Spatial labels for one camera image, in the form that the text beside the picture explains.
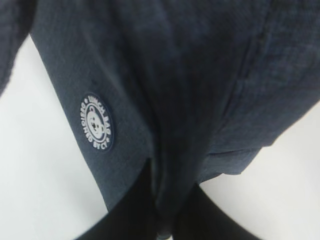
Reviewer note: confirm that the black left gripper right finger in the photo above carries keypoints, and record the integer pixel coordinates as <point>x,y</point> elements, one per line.
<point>201,219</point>

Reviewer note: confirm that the dark navy lunch bag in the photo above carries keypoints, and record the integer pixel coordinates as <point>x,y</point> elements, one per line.
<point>198,87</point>

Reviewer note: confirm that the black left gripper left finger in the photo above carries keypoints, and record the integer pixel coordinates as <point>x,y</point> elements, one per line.
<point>133,218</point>

